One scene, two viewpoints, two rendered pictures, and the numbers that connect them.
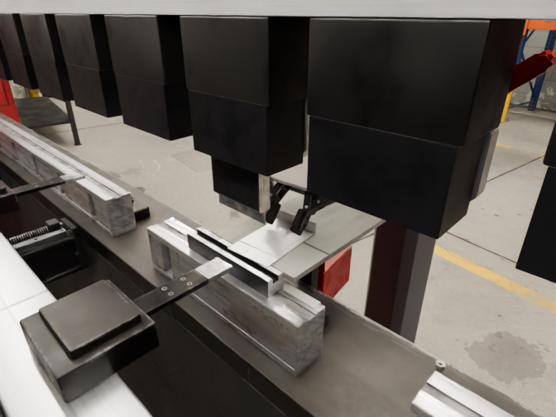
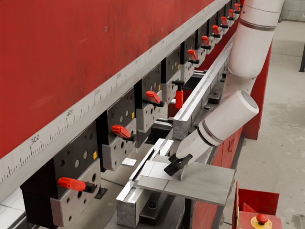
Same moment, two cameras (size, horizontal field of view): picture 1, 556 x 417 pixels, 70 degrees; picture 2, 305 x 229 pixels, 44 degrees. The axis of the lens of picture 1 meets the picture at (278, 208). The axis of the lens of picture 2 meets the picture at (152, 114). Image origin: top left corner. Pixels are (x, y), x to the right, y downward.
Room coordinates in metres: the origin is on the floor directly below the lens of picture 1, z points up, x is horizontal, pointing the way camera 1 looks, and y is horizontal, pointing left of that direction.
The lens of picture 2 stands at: (0.13, -0.89, 1.68)
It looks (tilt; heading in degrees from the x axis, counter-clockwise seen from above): 26 degrees down; 66
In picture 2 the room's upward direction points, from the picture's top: straight up
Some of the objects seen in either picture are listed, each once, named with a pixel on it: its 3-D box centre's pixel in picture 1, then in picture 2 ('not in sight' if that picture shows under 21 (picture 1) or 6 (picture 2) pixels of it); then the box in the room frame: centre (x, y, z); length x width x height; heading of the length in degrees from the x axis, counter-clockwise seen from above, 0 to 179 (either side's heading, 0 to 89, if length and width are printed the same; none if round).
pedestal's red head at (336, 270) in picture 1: (305, 255); (256, 220); (0.90, -0.08, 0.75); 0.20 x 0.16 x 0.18; 55
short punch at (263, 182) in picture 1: (239, 183); (141, 131); (0.51, 0.05, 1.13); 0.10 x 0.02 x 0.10; 46
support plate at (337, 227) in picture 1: (304, 227); (187, 177); (0.62, -0.05, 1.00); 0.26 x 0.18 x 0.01; 136
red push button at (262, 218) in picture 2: not in sight; (261, 220); (0.88, -0.12, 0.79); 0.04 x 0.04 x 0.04
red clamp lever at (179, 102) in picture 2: not in sight; (177, 94); (0.67, 0.12, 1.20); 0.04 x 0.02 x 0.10; 136
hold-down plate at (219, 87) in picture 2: not in sight; (218, 90); (1.25, 0.74, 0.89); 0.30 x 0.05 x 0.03; 46
